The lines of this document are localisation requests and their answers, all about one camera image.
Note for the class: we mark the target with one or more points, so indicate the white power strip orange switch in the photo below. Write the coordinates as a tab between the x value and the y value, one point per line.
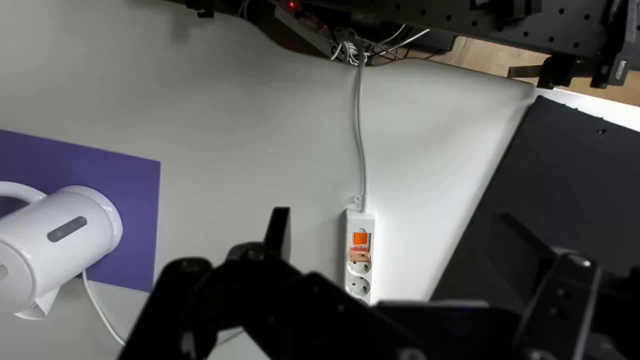
360	267

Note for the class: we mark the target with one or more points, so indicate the black perforated board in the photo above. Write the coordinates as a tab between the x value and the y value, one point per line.
506	20

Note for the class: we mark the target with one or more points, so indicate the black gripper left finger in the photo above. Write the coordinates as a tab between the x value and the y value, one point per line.
221	313

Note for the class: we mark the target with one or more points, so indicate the black clamp stand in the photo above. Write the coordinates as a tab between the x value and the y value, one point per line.
621	46
552	69

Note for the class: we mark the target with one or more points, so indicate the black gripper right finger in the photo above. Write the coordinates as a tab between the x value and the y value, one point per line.
562	300

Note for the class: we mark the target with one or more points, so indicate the white electric kettle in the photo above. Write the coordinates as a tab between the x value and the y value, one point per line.
53	253

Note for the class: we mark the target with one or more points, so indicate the purple mat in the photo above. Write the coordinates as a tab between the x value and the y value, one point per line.
101	180

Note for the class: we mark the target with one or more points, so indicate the black power strip red light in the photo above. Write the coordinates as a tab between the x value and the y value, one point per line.
302	22

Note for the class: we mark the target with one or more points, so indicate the black panel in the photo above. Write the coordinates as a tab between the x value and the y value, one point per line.
573	180

